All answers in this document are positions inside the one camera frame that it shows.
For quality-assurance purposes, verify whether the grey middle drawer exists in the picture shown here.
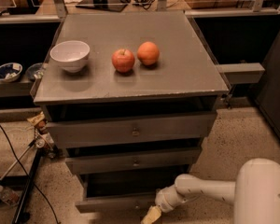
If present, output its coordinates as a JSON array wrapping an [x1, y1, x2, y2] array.
[[65, 147, 201, 175]]

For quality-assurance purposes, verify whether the grey top drawer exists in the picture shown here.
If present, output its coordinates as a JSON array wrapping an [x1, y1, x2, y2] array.
[[47, 111, 217, 148]]

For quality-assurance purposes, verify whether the grey side shelf block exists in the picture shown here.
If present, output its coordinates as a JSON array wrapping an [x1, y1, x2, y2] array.
[[217, 63, 265, 85]]

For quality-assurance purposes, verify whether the grey bottom drawer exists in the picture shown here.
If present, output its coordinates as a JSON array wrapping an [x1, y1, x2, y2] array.
[[76, 166, 186, 213]]

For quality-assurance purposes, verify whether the grey drawer cabinet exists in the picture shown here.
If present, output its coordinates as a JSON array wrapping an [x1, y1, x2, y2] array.
[[29, 10, 230, 195]]

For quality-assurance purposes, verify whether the snack wrapper pile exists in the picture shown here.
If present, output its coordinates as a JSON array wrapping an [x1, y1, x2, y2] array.
[[27, 112, 57, 159]]

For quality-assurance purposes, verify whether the black monitor stand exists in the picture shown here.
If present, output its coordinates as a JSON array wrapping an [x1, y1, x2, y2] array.
[[76, 0, 128, 12]]

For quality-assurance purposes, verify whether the white ceramic bowl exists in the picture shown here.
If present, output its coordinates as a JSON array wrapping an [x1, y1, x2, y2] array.
[[49, 40, 90, 73]]

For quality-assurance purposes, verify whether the plastic water bottle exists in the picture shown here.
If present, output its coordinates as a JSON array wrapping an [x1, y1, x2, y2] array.
[[0, 185, 20, 206]]

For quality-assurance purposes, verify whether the small dark bowl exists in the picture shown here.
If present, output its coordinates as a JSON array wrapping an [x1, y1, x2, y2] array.
[[25, 63, 45, 81]]

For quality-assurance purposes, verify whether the grey drawer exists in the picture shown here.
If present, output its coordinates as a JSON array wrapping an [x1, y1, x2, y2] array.
[[47, 111, 217, 148], [65, 147, 201, 175], [76, 166, 186, 213]]

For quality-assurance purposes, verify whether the blue white patterned bowl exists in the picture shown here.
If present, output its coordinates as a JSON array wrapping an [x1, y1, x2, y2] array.
[[0, 63, 22, 83]]

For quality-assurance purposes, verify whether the orange fruit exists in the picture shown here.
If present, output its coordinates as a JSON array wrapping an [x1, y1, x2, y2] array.
[[137, 41, 160, 65]]

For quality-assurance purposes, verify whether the black floor cable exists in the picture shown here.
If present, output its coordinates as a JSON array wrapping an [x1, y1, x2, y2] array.
[[0, 112, 61, 224]]

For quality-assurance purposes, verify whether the black tripod leg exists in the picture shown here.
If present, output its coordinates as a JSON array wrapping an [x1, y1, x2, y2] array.
[[11, 149, 42, 224]]

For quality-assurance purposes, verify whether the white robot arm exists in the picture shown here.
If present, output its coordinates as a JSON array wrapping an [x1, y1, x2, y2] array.
[[141, 159, 280, 224]]

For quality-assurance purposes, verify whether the red apple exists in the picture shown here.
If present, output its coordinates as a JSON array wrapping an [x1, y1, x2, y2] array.
[[111, 49, 135, 73]]

